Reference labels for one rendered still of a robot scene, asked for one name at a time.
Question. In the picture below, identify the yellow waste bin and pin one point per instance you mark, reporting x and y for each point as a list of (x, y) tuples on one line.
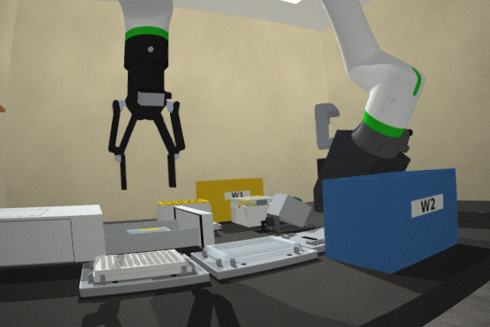
[(219, 193)]

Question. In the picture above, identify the blue bin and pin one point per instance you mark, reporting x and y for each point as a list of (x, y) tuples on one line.
[(389, 222)]

